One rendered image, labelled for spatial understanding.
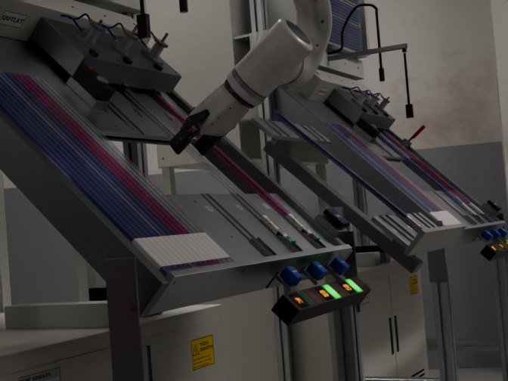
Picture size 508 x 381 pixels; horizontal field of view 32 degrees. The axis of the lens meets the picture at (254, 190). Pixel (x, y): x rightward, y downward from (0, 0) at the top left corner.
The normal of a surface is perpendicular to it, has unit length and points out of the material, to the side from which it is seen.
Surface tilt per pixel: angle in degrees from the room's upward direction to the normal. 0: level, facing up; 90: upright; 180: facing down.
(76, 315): 90
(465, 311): 90
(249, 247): 44
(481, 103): 90
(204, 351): 90
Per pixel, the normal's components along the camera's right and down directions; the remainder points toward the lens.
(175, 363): 0.88, -0.09
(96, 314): -0.47, 0.00
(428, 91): -0.25, -0.02
